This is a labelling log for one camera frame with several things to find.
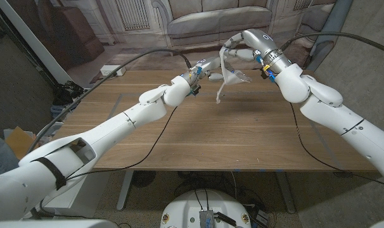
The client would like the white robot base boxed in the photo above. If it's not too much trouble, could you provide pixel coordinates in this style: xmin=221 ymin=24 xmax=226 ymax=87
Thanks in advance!
xmin=160 ymin=189 xmax=252 ymax=228

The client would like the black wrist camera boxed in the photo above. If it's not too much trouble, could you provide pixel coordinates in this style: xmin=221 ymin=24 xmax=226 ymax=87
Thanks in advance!
xmin=260 ymin=68 xmax=277 ymax=84
xmin=188 ymin=85 xmax=202 ymax=98

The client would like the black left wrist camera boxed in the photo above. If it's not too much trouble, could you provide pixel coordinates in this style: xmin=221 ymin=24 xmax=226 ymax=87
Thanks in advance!
xmin=188 ymin=85 xmax=202 ymax=98

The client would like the brown cardboard sheet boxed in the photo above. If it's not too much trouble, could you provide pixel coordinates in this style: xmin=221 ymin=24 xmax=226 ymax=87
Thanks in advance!
xmin=4 ymin=126 xmax=37 ymax=159

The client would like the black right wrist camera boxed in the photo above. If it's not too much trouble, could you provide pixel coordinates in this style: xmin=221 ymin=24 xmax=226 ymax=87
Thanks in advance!
xmin=260 ymin=68 xmax=277 ymax=84

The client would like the clear plastic wrapper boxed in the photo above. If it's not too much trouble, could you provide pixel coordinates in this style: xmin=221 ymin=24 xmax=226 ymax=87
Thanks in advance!
xmin=225 ymin=68 xmax=253 ymax=86

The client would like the black round floor disc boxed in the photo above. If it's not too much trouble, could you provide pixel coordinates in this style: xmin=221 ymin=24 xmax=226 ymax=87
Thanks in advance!
xmin=131 ymin=170 xmax=157 ymax=187

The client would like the white power strip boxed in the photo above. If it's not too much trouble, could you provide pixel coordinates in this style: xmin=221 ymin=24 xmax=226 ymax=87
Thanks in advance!
xmin=99 ymin=65 xmax=127 ymax=77

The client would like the grey table leg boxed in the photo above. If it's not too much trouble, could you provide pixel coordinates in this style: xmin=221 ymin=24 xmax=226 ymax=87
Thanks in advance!
xmin=117 ymin=170 xmax=134 ymax=212
xmin=276 ymin=170 xmax=296 ymax=213

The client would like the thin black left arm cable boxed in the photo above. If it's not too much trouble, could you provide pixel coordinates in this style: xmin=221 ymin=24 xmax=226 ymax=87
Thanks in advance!
xmin=65 ymin=106 xmax=179 ymax=181

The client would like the grey floor power strip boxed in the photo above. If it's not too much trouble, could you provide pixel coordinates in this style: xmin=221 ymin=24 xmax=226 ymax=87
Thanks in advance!
xmin=254 ymin=208 xmax=271 ymax=226

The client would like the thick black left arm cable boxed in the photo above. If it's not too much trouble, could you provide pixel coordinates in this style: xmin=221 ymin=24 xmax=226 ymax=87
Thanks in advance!
xmin=26 ymin=47 xmax=193 ymax=155

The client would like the white frame post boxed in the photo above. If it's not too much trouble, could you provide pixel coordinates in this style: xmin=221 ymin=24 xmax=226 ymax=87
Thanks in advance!
xmin=0 ymin=0 xmax=73 ymax=86

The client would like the person in grey shirt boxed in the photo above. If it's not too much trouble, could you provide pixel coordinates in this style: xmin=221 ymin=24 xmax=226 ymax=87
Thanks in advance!
xmin=0 ymin=131 xmax=20 ymax=178

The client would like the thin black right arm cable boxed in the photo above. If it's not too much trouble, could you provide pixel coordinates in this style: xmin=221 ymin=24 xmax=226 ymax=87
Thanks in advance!
xmin=288 ymin=101 xmax=384 ymax=190

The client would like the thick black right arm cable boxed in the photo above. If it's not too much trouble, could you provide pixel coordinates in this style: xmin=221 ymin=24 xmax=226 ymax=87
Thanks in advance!
xmin=279 ymin=30 xmax=384 ymax=57

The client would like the dark bag pile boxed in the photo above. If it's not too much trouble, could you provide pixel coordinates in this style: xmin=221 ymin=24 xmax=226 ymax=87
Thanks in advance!
xmin=51 ymin=80 xmax=87 ymax=123

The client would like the black connector bar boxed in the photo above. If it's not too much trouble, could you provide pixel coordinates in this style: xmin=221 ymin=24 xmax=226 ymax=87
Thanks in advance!
xmin=215 ymin=212 xmax=237 ymax=227

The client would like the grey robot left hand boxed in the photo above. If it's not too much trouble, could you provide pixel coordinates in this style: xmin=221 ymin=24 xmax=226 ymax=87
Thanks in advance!
xmin=191 ymin=56 xmax=225 ymax=83

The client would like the grey finned electronics module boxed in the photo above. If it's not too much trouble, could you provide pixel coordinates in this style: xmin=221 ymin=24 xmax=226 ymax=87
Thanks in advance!
xmin=199 ymin=209 xmax=215 ymax=228

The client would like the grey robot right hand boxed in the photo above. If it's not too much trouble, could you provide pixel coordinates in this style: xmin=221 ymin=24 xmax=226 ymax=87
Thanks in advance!
xmin=222 ymin=28 xmax=283 ymax=63

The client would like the black floor cable tangle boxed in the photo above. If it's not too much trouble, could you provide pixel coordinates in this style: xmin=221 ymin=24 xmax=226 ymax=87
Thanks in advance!
xmin=174 ymin=170 xmax=275 ymax=228

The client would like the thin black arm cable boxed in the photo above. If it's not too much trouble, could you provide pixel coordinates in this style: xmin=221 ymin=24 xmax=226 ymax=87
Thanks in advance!
xmin=288 ymin=101 xmax=384 ymax=190
xmin=65 ymin=106 xmax=179 ymax=181

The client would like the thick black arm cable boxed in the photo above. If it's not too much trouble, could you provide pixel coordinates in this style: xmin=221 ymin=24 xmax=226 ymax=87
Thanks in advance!
xmin=26 ymin=47 xmax=193 ymax=155
xmin=279 ymin=30 xmax=384 ymax=57

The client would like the white plastic chair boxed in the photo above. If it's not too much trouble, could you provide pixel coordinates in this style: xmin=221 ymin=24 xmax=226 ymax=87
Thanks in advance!
xmin=36 ymin=122 xmax=65 ymax=148

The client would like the printed room backdrop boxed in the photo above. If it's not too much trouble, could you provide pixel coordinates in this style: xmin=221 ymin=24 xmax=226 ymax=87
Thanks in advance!
xmin=8 ymin=0 xmax=338 ymax=86

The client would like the white gauze bandage strip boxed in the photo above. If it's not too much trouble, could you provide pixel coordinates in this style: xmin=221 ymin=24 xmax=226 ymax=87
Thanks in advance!
xmin=215 ymin=46 xmax=243 ymax=105

